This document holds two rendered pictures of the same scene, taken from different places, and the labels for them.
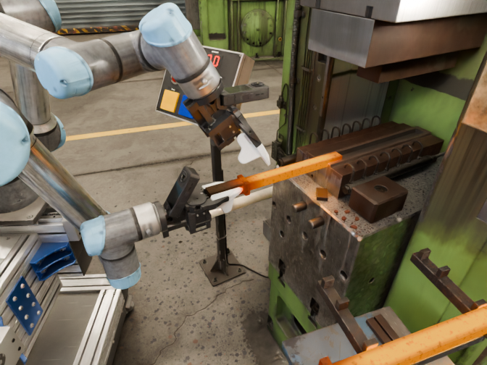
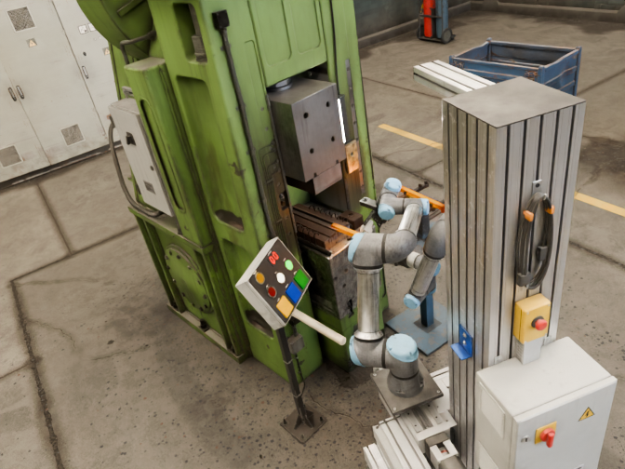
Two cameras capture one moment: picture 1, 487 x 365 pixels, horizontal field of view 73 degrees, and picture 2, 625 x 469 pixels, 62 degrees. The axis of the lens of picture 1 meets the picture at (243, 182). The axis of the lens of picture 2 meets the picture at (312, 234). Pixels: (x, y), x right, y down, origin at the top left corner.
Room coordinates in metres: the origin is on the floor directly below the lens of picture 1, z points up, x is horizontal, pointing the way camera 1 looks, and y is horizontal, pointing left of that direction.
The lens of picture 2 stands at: (1.35, 2.13, 2.55)
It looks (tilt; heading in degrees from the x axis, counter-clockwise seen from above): 33 degrees down; 260
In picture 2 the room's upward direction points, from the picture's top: 11 degrees counter-clockwise
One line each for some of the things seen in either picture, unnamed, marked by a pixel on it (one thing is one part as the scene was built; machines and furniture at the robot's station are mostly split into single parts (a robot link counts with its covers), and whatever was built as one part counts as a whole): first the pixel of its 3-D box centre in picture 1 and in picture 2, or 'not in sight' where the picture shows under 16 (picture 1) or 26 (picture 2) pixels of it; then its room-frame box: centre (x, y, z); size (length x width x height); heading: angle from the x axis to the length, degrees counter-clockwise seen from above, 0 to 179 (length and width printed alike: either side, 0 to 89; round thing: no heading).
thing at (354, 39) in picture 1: (400, 28); (299, 169); (0.91, -0.40, 1.32); 0.42 x 0.20 x 0.10; 118
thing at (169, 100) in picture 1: (170, 101); (284, 307); (1.22, 0.28, 1.01); 0.07 x 0.05 x 0.07; 53
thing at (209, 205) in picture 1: (210, 201); not in sight; (0.60, 0.08, 1.00); 0.09 x 0.05 x 0.02; 116
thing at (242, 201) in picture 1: (236, 203); (313, 324); (1.07, 0.03, 0.62); 0.44 x 0.05 x 0.05; 118
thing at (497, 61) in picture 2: not in sight; (511, 82); (-2.17, -3.10, 0.36); 1.20 x 0.80 x 0.72; 113
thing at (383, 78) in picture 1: (410, 60); not in sight; (0.90, -0.45, 1.24); 0.30 x 0.07 x 0.06; 118
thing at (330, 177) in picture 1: (369, 151); (311, 225); (0.91, -0.40, 0.96); 0.42 x 0.20 x 0.09; 118
